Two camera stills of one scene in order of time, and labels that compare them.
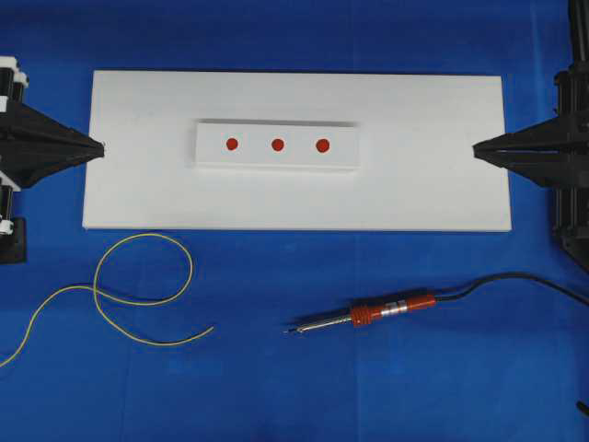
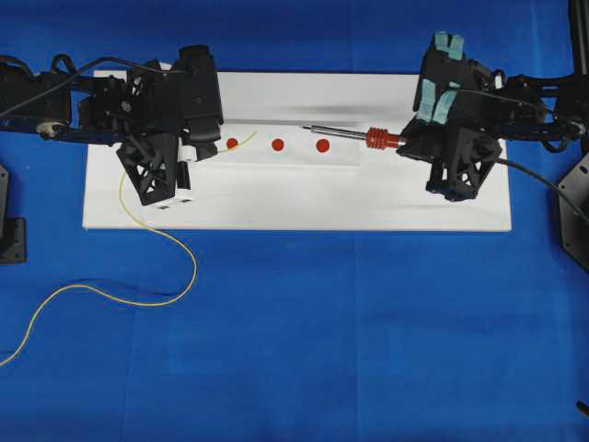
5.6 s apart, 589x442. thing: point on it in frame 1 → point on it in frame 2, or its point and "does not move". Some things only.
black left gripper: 32,144 → 144,111
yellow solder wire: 143,269 → 145,222
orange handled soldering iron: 365,315 → 378,138
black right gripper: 554,154 → 458,100
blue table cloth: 287,335 does not move
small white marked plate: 231,145 does not move
